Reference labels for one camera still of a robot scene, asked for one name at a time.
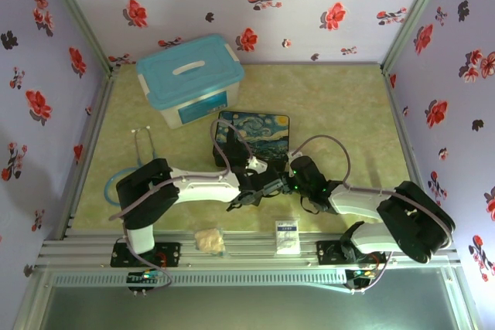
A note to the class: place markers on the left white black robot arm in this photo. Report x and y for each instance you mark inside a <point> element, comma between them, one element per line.
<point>205,191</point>

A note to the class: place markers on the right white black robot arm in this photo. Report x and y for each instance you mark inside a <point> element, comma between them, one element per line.
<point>359,200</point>

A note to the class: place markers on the starry night mouse pad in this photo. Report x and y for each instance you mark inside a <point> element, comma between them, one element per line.
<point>267,133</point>

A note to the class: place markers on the white packet in clear sleeve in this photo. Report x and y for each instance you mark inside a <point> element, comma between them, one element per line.
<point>287,237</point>

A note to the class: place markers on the clear bag of beige material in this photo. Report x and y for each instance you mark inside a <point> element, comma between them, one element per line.
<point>209,241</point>

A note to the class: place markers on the blue lidded plastic storage box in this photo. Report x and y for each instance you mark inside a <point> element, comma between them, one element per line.
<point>189,71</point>

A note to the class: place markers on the stethoscope with blue tube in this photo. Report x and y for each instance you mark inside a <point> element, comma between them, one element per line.
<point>137,144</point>

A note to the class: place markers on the right control board with lights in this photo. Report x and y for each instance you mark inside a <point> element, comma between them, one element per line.
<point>359,274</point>

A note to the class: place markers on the control board with lights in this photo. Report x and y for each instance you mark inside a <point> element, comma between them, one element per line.
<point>145,277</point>
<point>359,274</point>

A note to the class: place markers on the left control board with lights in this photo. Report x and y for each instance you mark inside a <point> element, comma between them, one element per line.
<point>145,277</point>

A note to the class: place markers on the aluminium front frame rail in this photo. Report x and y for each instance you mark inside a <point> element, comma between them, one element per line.
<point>251,258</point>

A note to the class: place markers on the aluminium right side rail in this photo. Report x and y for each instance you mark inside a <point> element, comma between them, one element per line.
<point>402,129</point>

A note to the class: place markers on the aluminium left side rail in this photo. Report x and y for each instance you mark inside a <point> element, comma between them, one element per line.
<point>98,121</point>

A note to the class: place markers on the aluminium right corner post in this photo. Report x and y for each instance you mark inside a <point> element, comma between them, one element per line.
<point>414,17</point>

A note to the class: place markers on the aluminium corner post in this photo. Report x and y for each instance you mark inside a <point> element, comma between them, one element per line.
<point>414,17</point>
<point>77,17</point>

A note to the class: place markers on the aluminium left corner post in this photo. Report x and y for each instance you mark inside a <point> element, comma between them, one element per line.
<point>77,17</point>

